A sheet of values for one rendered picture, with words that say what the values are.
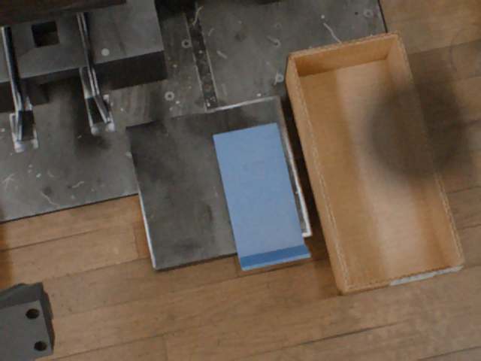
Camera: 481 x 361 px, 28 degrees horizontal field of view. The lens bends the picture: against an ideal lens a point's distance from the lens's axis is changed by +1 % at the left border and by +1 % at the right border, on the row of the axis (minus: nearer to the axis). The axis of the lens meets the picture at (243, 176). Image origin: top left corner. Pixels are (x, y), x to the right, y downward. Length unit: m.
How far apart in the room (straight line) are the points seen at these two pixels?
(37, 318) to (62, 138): 0.40
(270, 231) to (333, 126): 0.14
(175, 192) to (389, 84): 0.27
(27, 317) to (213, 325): 0.34
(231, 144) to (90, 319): 0.24
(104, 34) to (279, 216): 0.26
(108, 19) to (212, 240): 0.25
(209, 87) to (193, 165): 0.10
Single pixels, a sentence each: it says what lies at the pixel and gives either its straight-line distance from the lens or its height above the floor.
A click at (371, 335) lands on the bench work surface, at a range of 1.03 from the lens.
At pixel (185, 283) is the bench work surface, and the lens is 1.03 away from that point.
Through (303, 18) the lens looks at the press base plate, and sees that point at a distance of 1.12.
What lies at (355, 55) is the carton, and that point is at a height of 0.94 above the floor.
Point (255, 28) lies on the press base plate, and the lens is 1.11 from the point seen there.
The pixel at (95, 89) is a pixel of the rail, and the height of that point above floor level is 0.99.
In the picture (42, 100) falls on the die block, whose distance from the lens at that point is 1.08.
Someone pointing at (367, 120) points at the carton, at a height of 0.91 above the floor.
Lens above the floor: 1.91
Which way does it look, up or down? 75 degrees down
